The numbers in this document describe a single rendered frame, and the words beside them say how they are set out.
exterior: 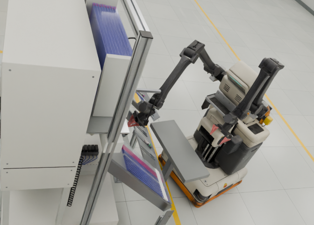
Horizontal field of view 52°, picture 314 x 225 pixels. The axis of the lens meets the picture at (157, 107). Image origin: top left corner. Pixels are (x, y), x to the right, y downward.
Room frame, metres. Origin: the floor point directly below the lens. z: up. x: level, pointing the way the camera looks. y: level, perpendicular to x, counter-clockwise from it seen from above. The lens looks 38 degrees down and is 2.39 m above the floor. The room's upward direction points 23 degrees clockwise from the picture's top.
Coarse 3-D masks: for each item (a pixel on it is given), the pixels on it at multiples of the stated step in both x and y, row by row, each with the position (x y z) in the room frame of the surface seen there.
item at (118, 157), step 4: (124, 140) 1.34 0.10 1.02; (128, 144) 1.35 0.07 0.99; (120, 152) 1.18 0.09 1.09; (116, 156) 1.10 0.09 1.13; (120, 156) 1.14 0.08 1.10; (116, 160) 1.07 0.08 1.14; (120, 160) 1.11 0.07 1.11; (120, 164) 1.08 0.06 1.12; (124, 164) 1.12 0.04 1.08; (124, 168) 1.09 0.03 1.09
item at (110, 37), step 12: (96, 12) 1.45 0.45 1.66; (108, 12) 1.50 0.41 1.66; (96, 24) 1.38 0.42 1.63; (108, 24) 1.38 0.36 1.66; (120, 24) 1.43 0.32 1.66; (96, 36) 1.34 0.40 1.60; (108, 36) 1.27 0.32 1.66; (120, 36) 1.32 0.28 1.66; (96, 48) 1.29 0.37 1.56; (108, 48) 1.18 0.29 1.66; (120, 48) 1.22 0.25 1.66
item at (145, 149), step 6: (138, 126) 1.74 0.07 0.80; (138, 132) 1.66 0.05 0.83; (144, 132) 1.76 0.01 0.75; (138, 138) 1.57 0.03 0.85; (144, 138) 1.69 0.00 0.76; (144, 144) 1.60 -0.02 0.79; (144, 150) 1.52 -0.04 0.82; (150, 150) 1.63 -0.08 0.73; (144, 156) 1.45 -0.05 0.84; (150, 156) 1.54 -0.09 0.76; (150, 162) 1.47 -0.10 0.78; (156, 168) 1.50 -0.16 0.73
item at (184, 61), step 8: (184, 48) 1.91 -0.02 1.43; (184, 56) 1.85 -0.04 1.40; (184, 64) 1.81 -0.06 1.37; (176, 72) 1.77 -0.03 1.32; (168, 80) 1.73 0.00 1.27; (176, 80) 1.76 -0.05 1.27; (160, 88) 1.70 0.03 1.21; (168, 88) 1.71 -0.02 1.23; (152, 96) 1.66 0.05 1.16; (160, 96) 1.65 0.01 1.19; (152, 104) 1.64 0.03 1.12
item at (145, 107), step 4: (140, 104) 1.57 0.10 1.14; (144, 104) 1.56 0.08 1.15; (148, 104) 1.56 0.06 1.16; (160, 104) 1.62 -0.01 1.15; (140, 108) 1.54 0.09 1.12; (144, 108) 1.54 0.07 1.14; (148, 108) 1.56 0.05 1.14; (156, 108) 1.60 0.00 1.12; (144, 112) 1.54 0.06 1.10; (148, 112) 1.56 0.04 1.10
